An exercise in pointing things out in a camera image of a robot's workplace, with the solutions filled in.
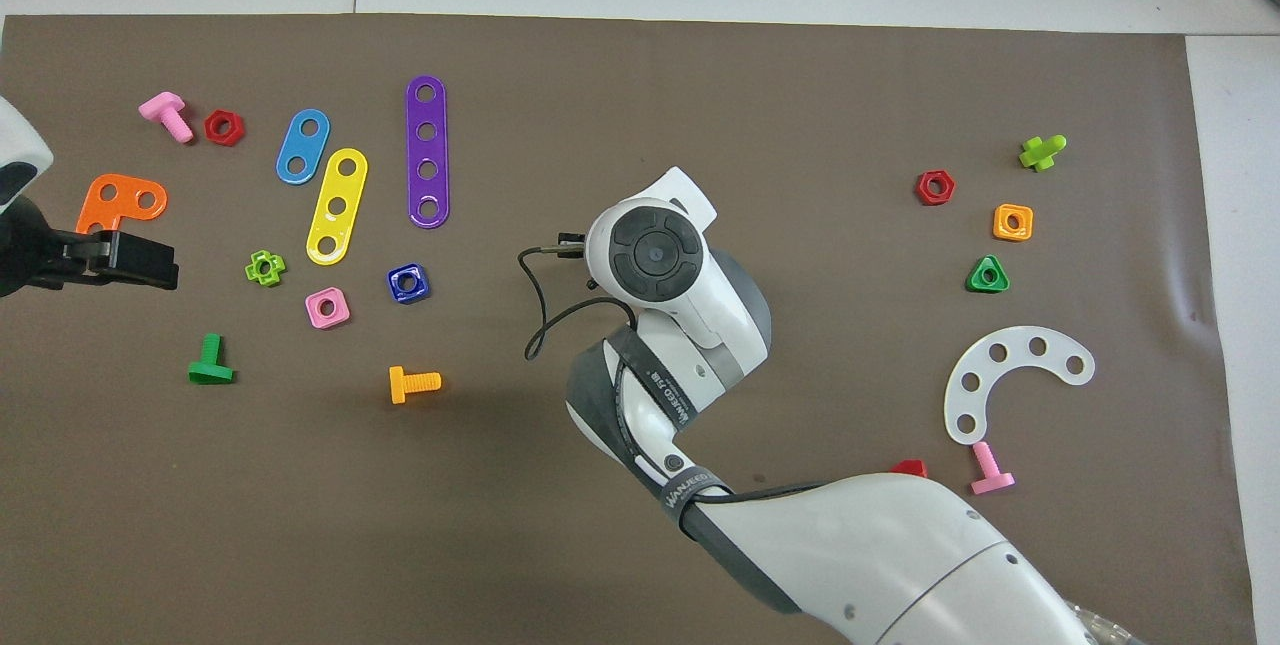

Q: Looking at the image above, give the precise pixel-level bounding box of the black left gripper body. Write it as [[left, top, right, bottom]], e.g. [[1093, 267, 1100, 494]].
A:
[[0, 195, 113, 298]]

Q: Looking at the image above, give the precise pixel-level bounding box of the blue square plastic nut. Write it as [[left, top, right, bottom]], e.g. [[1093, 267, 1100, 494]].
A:
[[386, 263, 432, 305]]

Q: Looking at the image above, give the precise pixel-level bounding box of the dark green plastic screw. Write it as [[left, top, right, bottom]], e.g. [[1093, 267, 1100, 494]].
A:
[[187, 333, 237, 386]]

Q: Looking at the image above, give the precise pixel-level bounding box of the pink plastic screw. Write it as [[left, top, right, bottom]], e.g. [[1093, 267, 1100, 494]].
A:
[[138, 91, 195, 145], [969, 440, 1017, 497]]

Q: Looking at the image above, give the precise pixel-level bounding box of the pink square plastic nut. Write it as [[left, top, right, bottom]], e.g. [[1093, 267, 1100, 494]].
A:
[[304, 286, 352, 330]]

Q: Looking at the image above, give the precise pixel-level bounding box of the orange plastic screw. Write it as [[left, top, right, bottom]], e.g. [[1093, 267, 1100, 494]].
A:
[[388, 365, 443, 405]]

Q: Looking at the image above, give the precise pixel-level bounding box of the green triangle plastic nut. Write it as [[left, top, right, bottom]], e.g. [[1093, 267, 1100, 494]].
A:
[[965, 254, 1012, 294]]

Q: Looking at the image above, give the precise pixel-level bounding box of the lime green cross screw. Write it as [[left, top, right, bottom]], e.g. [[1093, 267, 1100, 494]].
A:
[[1018, 134, 1068, 173]]

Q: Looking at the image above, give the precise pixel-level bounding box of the orange angled plastic plate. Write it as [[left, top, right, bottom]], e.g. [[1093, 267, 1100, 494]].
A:
[[76, 173, 169, 235]]

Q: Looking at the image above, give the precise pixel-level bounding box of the purple four-hole plastic strip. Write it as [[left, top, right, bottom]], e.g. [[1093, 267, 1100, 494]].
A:
[[405, 75, 452, 229]]

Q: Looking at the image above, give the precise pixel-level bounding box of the blue two-hole plastic strip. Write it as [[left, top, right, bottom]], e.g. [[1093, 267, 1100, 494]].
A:
[[275, 108, 331, 186]]

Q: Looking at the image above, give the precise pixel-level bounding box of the yellow three-hole plastic strip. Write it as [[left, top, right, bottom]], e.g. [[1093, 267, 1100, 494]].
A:
[[305, 147, 369, 267]]

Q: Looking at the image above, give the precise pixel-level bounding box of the brown table mat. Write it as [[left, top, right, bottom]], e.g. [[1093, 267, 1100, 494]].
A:
[[0, 13, 1259, 645]]

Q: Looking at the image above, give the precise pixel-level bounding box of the white curved five-hole plate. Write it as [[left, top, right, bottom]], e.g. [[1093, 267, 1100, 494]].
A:
[[943, 326, 1097, 446]]

